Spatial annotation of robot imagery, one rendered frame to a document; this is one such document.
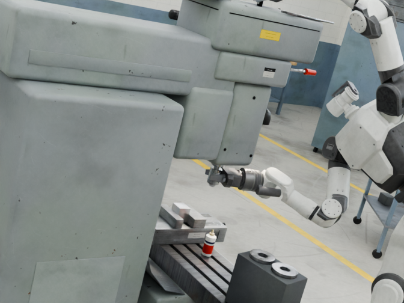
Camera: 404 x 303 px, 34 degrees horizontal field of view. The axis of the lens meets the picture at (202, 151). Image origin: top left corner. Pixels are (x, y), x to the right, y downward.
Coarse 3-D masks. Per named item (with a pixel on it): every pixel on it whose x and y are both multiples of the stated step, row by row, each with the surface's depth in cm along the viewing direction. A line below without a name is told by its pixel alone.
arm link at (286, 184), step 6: (270, 168) 254; (276, 168) 255; (270, 174) 251; (276, 174) 252; (282, 174) 254; (270, 180) 252; (276, 180) 250; (282, 180) 251; (288, 180) 252; (282, 186) 250; (288, 186) 250; (282, 192) 251; (288, 192) 250; (282, 198) 253; (288, 198) 251
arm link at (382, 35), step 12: (360, 12) 217; (360, 24) 218; (372, 24) 216; (384, 24) 216; (396, 24) 220; (372, 36) 218; (384, 36) 217; (396, 36) 220; (372, 48) 222; (384, 48) 219; (396, 48) 219; (384, 60) 220; (396, 60) 220
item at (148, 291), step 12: (144, 276) 247; (168, 276) 252; (144, 288) 240; (156, 288) 240; (180, 288) 245; (144, 300) 240; (156, 300) 233; (168, 300) 236; (180, 300) 239; (192, 300) 242
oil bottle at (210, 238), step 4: (212, 232) 256; (208, 236) 256; (212, 236) 256; (208, 240) 256; (212, 240) 256; (204, 244) 257; (208, 244) 256; (212, 244) 257; (204, 248) 257; (208, 248) 257; (212, 248) 258; (204, 252) 258; (208, 252) 257; (208, 256) 258
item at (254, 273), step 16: (240, 256) 221; (256, 256) 220; (272, 256) 223; (240, 272) 221; (256, 272) 216; (272, 272) 214; (288, 272) 213; (240, 288) 221; (256, 288) 217; (272, 288) 212; (288, 288) 209; (304, 288) 217
